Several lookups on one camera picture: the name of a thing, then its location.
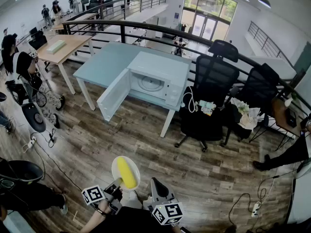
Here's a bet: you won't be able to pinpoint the black device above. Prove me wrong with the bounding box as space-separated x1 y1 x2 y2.
286 110 297 129

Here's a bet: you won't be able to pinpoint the person's left forearm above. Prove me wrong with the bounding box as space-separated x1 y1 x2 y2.
79 206 109 233

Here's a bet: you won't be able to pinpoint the black curved railing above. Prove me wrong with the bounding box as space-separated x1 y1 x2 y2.
62 19 311 121

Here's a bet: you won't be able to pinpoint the black stair railing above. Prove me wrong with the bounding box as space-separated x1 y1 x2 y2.
247 20 295 68

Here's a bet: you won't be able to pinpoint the dark wooden side table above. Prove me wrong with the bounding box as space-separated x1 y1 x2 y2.
271 96 305 151

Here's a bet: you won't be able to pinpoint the white desk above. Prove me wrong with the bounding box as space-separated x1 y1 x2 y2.
286 159 311 225

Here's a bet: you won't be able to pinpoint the person's black shirt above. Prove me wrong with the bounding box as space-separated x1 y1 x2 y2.
96 205 176 233

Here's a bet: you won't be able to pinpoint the white power cable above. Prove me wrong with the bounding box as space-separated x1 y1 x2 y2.
182 85 196 113

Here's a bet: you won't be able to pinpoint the black mesh office chair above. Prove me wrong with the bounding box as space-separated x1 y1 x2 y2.
220 63 280 147

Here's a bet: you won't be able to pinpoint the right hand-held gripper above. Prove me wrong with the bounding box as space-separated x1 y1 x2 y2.
148 177 185 226

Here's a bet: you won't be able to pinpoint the black office chair with headrest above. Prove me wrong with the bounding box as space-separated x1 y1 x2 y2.
174 39 240 152

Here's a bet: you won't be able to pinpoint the dark floor fan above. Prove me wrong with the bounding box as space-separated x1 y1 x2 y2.
0 160 45 185

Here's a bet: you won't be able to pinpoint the pale green flat box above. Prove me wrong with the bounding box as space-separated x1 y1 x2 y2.
46 39 67 55

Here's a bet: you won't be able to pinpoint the paper-wrapped flower bouquet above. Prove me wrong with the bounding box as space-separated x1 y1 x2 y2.
230 98 261 132

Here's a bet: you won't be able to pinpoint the long wooden table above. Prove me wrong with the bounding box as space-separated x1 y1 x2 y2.
52 13 98 35

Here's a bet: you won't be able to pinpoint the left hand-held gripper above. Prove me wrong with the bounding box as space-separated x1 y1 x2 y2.
81 177 124 216

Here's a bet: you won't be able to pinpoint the person's left hand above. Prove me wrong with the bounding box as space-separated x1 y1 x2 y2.
98 199 113 214

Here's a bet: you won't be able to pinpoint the black wrist strap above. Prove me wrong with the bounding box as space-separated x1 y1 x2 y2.
93 202 109 216

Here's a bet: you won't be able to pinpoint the glass entrance doors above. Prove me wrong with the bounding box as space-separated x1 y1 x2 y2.
181 0 238 42

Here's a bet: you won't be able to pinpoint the person's white trousers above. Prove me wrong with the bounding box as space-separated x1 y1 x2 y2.
121 190 153 210

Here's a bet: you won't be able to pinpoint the black straight railing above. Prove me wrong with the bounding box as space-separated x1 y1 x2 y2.
65 0 168 31

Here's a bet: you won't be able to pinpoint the light blue table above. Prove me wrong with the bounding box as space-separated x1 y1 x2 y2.
72 41 192 138

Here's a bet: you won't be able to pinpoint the white microwave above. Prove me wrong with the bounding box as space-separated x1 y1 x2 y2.
96 51 190 122

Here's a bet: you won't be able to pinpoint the white round plate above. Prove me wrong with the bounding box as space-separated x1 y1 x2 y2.
111 155 141 191

